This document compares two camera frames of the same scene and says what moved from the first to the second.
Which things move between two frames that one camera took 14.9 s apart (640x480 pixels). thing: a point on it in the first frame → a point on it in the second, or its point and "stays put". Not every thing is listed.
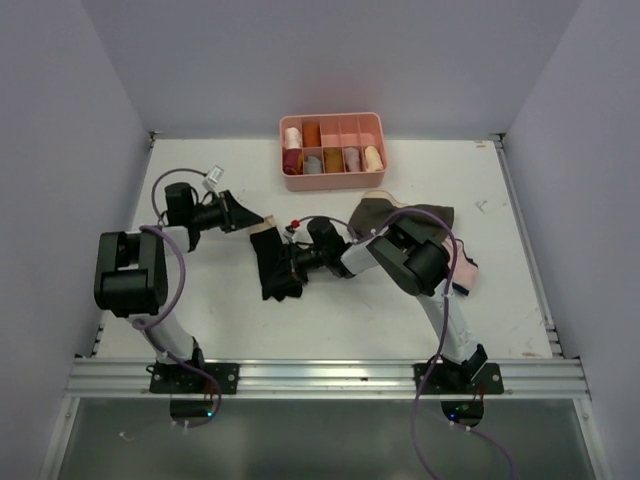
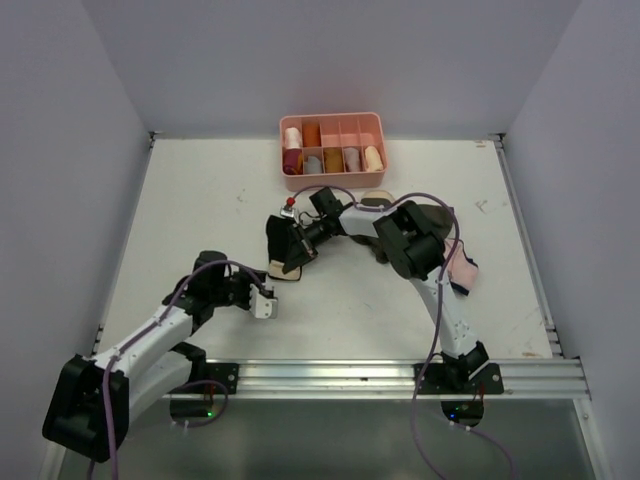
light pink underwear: x=466 y=272 stays put
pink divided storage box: x=333 y=150 stays put
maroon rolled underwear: x=292 y=161 stays put
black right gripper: x=297 y=272 → x=308 y=245
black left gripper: x=233 y=215 → x=246 y=281
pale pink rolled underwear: x=352 y=159 stays put
